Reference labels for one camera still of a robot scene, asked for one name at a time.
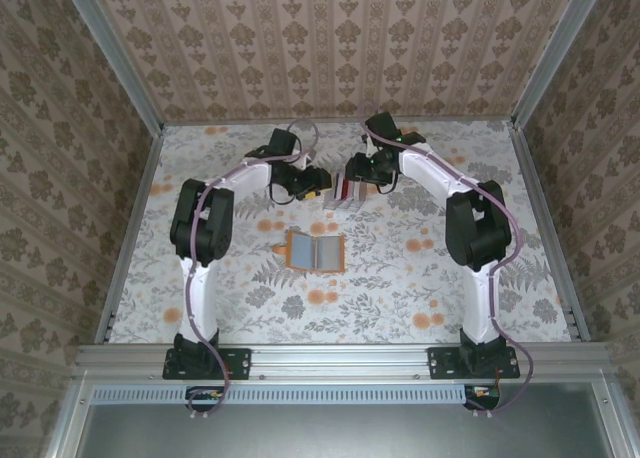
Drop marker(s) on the clear acrylic card stand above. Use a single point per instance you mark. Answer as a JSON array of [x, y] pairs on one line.
[[350, 203]]

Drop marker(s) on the orange leather card holder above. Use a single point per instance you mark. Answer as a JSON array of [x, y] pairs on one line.
[[302, 248]]

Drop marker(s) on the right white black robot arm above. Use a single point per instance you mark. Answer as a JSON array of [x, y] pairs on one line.
[[475, 228]]

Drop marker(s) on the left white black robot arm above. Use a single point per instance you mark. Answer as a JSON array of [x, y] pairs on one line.
[[200, 223]]

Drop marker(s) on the floral table cover sheet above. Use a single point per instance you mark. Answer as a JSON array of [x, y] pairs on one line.
[[400, 298]]

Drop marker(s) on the aluminium mounting beam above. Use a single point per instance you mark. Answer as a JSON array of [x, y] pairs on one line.
[[340, 360]]

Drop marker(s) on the grey sheet metal panel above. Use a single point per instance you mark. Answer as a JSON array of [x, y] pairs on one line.
[[340, 433]]

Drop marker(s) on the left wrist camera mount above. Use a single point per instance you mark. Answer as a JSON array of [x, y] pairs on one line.
[[307, 159]]

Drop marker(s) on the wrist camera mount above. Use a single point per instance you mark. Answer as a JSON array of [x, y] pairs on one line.
[[368, 145], [307, 159]]

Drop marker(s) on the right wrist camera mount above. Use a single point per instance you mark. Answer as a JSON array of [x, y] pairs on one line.
[[368, 145]]

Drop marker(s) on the thin aluminium cross rail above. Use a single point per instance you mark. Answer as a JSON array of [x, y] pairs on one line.
[[225, 123]]

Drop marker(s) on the aluminium side rail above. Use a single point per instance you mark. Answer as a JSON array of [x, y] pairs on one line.
[[145, 178], [536, 178]]

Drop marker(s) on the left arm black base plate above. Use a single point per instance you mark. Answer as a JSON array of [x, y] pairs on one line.
[[240, 363]]

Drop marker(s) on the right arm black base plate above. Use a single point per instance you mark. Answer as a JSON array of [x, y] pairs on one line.
[[440, 363]]

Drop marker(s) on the aluminium frame post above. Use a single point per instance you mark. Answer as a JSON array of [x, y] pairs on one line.
[[554, 53], [121, 58]]

